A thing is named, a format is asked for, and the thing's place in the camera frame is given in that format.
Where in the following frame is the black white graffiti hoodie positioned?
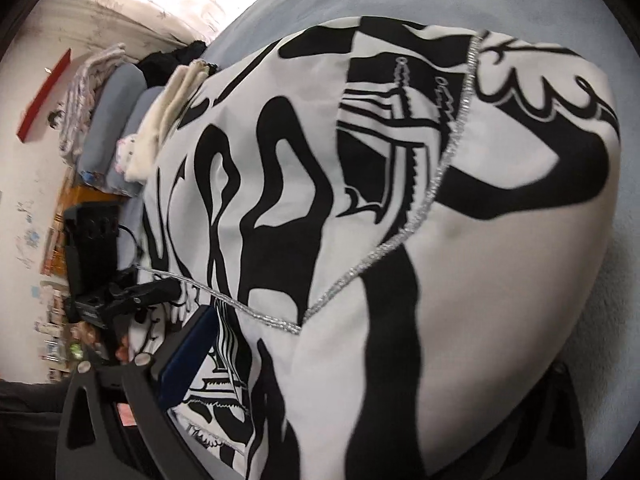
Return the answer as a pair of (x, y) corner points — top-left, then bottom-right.
(126, 16), (620, 479)

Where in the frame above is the blue pillow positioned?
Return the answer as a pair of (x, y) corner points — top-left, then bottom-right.
(105, 87), (164, 197)
(77, 63), (146, 176)

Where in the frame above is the pink white plush cat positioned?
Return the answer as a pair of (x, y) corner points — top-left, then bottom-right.
(114, 133), (137, 176)

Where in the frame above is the cream folded garment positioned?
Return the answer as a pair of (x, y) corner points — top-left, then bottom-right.
(125, 58), (209, 183)

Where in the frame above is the floral folded quilt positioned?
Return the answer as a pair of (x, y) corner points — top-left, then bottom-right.
(58, 42), (126, 167)

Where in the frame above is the black garment at bedhead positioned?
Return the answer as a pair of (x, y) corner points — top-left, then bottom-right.
(137, 40), (206, 87)

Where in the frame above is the white patterned curtain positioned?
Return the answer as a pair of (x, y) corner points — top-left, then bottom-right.
(14, 0), (271, 61)

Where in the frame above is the blue fleece bed blanket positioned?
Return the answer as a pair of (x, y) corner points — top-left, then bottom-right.
(207, 0), (639, 479)

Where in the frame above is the red wall shelf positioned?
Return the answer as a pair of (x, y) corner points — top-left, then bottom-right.
(16, 49), (72, 143)

